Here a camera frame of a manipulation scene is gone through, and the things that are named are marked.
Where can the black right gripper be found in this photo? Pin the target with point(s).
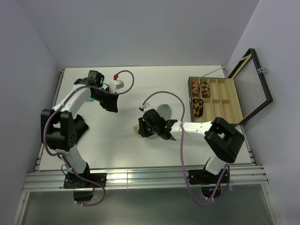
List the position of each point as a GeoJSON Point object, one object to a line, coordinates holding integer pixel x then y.
{"type": "Point", "coordinates": [142, 131]}

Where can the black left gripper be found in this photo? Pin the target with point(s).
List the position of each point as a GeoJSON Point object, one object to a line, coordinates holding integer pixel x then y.
{"type": "Point", "coordinates": [111, 104]}

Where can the grey sock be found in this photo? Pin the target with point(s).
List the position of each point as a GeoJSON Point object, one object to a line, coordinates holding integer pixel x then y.
{"type": "Point", "coordinates": [164, 111]}

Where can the cream yellow sock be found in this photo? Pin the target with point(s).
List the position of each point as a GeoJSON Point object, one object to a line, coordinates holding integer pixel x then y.
{"type": "Point", "coordinates": [136, 128]}

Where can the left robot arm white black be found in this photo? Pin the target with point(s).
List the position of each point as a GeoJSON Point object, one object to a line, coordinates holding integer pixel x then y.
{"type": "Point", "coordinates": [62, 126]}

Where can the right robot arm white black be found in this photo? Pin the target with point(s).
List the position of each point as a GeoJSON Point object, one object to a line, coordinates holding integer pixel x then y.
{"type": "Point", "coordinates": [222, 137]}

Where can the black blue sock pair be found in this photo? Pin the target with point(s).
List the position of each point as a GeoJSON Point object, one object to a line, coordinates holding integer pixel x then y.
{"type": "Point", "coordinates": [80, 126]}

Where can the dark checkered rolled sock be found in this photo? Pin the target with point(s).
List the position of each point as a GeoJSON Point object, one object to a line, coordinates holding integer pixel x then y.
{"type": "Point", "coordinates": [197, 107]}

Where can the orange brown rolled sock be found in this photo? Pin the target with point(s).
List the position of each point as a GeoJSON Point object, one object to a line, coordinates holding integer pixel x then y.
{"type": "Point", "coordinates": [195, 88]}

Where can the brown checkered rolled sock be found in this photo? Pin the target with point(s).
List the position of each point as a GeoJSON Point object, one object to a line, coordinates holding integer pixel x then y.
{"type": "Point", "coordinates": [205, 89]}

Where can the black compartment box with lid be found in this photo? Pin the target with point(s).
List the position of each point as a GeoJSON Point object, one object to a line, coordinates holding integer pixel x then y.
{"type": "Point", "coordinates": [237, 97]}

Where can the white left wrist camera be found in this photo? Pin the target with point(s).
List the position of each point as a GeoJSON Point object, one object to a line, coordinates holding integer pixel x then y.
{"type": "Point", "coordinates": [114, 85]}

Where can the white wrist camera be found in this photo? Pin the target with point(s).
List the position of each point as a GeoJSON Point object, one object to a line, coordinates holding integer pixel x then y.
{"type": "Point", "coordinates": [114, 85]}
{"type": "Point", "coordinates": [144, 107]}

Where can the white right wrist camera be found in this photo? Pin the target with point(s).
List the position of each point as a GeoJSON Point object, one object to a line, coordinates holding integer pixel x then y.
{"type": "Point", "coordinates": [144, 107]}

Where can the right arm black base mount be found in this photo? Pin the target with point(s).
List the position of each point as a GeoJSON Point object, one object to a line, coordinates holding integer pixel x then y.
{"type": "Point", "coordinates": [202, 177]}

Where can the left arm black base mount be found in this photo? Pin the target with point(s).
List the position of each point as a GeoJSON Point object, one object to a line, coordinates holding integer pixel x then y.
{"type": "Point", "coordinates": [83, 191]}

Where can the aluminium frame rail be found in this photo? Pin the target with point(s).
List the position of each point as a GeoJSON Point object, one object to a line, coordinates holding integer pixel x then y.
{"type": "Point", "coordinates": [141, 178]}

